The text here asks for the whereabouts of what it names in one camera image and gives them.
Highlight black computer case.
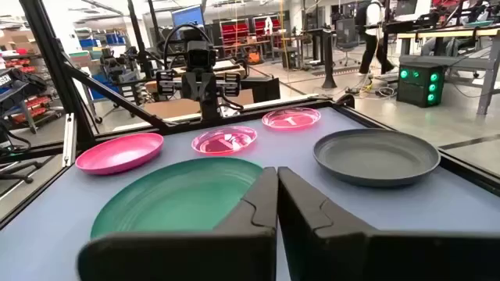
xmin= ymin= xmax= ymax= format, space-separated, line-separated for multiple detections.
xmin=240 ymin=76 xmax=281 ymax=104

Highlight brown cardboard box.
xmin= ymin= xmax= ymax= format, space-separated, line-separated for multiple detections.
xmin=143 ymin=88 xmax=255 ymax=119

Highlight wooden top workbench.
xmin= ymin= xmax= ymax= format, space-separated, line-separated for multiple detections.
xmin=396 ymin=23 xmax=500 ymax=116

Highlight person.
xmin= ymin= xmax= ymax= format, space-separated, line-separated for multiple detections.
xmin=354 ymin=0 xmax=396 ymax=76

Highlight black equipment cart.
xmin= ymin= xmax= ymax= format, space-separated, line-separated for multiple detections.
xmin=99 ymin=46 xmax=141 ymax=118

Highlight opaque pink plastic plate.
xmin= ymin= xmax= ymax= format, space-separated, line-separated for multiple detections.
xmin=74 ymin=132 xmax=165 ymax=176

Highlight grey office chair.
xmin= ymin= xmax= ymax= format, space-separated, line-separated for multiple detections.
xmin=334 ymin=18 xmax=361 ymax=67

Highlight large grey plastic plate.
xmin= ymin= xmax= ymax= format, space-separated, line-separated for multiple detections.
xmin=312 ymin=128 xmax=441 ymax=187

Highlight blue computer monitor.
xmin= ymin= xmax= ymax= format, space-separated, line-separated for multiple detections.
xmin=170 ymin=5 xmax=205 ymax=29

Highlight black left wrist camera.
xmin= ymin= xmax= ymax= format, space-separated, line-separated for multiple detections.
xmin=185 ymin=40 xmax=218 ymax=70

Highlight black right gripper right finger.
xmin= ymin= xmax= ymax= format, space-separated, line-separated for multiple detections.
xmin=277 ymin=166 xmax=500 ymax=281

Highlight floor cable bundle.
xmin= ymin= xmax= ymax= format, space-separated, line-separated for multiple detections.
xmin=345 ymin=72 xmax=398 ymax=98

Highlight black aluminium table frame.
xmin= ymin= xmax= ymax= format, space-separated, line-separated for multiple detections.
xmin=0 ymin=0 xmax=500 ymax=231

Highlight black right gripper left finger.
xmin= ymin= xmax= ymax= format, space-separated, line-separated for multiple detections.
xmin=77 ymin=166 xmax=279 ymax=281

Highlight black box with green lights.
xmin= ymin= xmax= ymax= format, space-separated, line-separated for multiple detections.
xmin=396 ymin=62 xmax=446 ymax=108

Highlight red bin rack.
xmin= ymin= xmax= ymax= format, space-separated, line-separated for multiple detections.
xmin=252 ymin=14 xmax=283 ymax=38
xmin=220 ymin=18 xmax=251 ymax=47

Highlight black standing desk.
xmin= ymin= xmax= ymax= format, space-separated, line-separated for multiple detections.
xmin=300 ymin=27 xmax=339 ymax=90

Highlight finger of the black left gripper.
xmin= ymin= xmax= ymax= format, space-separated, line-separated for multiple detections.
xmin=199 ymin=73 xmax=219 ymax=103
xmin=181 ymin=73 xmax=201 ymax=103

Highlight translucent pink plastic plate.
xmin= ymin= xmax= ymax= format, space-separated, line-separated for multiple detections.
xmin=261 ymin=107 xmax=322 ymax=131
xmin=191 ymin=126 xmax=258 ymax=156

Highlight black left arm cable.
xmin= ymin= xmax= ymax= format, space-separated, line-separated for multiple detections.
xmin=162 ymin=23 xmax=214 ymax=71

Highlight shelf with red bins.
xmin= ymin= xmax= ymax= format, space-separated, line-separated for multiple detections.
xmin=0 ymin=54 xmax=55 ymax=133

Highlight silver metal bracket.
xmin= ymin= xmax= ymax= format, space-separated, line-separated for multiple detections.
xmin=61 ymin=112 xmax=77 ymax=168

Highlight large green plastic plate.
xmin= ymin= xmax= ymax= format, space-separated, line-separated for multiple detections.
xmin=90 ymin=157 xmax=263 ymax=240

